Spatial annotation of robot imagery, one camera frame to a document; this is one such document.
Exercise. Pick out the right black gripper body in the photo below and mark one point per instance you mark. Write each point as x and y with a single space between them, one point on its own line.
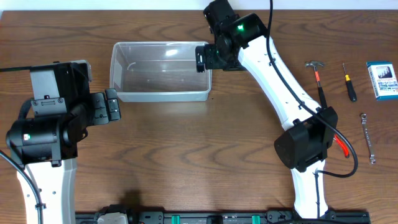
206 56

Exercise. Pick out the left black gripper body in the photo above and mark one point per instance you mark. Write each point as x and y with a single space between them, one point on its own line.
100 108

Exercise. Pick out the clear plastic container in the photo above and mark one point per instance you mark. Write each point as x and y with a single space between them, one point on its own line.
159 72

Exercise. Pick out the small claw hammer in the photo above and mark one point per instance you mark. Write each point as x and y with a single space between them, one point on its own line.
315 64

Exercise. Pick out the yellow black screwdriver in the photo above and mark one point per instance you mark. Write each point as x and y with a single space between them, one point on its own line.
350 88

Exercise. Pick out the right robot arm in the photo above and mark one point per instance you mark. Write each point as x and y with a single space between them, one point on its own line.
245 43

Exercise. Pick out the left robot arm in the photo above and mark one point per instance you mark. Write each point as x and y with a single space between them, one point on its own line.
43 145

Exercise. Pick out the silver combination wrench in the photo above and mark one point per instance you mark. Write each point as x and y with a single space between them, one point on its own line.
364 120

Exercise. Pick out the blue white small box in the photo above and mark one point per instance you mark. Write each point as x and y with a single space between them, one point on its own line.
383 80

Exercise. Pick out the red handled pliers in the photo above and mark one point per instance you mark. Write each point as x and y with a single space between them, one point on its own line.
342 145

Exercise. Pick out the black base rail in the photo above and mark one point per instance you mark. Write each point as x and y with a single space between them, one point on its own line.
120 214

